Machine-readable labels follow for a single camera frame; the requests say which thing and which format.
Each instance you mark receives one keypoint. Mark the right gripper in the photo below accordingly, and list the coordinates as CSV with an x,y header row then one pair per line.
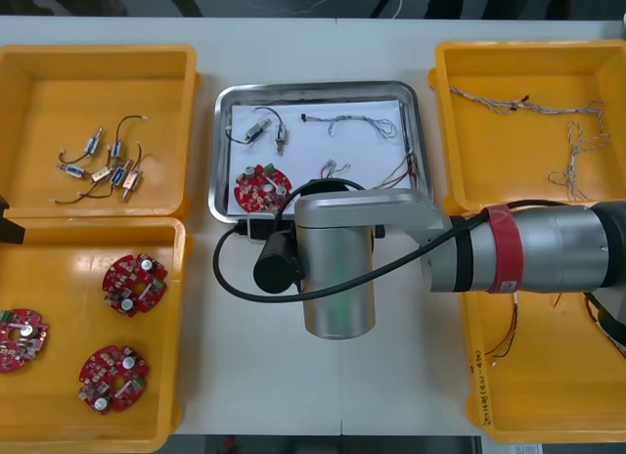
x,y
280,226

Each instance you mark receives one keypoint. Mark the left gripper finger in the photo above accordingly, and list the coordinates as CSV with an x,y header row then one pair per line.
x,y
3,203
10,234

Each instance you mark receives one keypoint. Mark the round red circuit board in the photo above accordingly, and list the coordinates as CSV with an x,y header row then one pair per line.
x,y
247,195
120,278
98,371
14,351

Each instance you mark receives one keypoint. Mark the small metal solenoid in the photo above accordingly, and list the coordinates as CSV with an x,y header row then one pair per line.
x,y
255,130
281,135

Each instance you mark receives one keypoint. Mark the steel tray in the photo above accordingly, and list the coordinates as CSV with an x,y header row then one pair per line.
x,y
221,155

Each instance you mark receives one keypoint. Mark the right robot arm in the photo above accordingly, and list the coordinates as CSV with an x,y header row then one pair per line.
x,y
337,278

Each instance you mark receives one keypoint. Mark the white paper sheet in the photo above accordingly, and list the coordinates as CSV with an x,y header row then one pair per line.
x,y
313,150

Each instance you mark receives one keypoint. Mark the pile of metal solenoids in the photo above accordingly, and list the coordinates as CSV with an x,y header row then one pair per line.
x,y
117,176

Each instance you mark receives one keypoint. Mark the yellow-orange plastic bin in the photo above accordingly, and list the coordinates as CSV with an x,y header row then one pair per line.
x,y
58,424
489,146
548,400
98,72

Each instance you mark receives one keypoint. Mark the red black green-yellow harness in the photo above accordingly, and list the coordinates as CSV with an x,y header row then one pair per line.
x,y
513,327

